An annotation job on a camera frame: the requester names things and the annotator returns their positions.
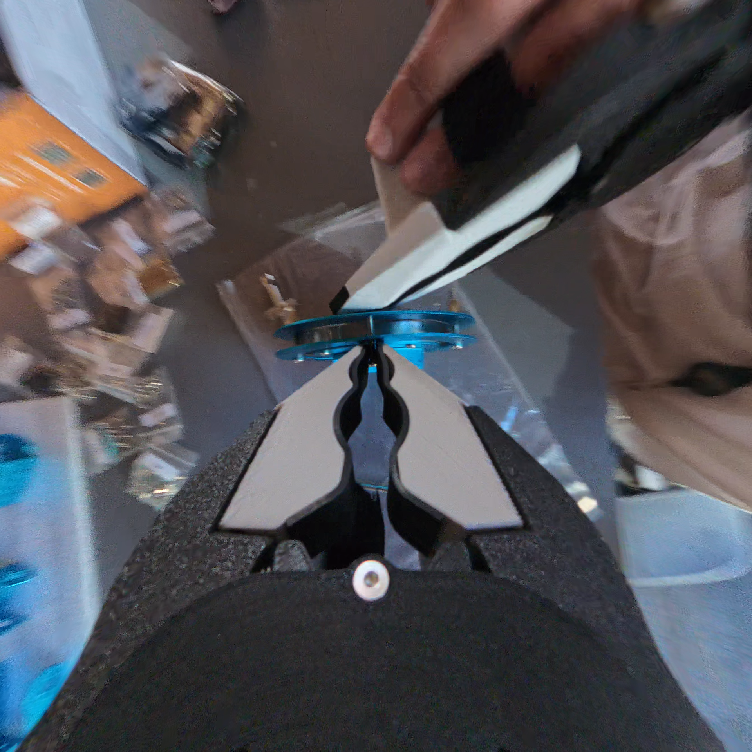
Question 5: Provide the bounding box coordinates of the dark hardware bag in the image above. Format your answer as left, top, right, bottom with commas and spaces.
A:
117, 56, 244, 171

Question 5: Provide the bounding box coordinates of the translucent plastic tray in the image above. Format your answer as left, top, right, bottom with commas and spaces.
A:
614, 488, 752, 752

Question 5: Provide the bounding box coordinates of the clear plastic bag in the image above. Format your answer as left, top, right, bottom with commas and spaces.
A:
216, 202, 600, 524

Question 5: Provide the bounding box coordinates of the blue round turntable base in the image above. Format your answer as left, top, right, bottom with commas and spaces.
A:
273, 310, 478, 372

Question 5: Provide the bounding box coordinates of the grey desk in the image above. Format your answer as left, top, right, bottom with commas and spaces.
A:
0, 0, 752, 752

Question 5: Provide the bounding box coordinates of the metal cross wrench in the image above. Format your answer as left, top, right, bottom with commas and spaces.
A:
258, 273, 300, 324

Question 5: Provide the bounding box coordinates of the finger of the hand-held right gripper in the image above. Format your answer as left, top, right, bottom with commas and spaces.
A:
345, 147, 584, 290
328, 217, 554, 313

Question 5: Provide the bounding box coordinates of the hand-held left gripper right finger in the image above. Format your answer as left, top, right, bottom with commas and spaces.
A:
375, 344, 525, 533

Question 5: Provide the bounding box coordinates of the person's right hand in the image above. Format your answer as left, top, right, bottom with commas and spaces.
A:
365, 0, 650, 199

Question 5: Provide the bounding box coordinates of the orange and white box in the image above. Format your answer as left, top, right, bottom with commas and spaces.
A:
0, 0, 148, 259

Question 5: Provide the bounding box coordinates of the pile of small parts bags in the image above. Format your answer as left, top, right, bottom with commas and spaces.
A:
0, 188, 215, 512

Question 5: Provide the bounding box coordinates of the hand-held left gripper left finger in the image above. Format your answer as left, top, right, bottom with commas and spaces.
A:
217, 345, 370, 533

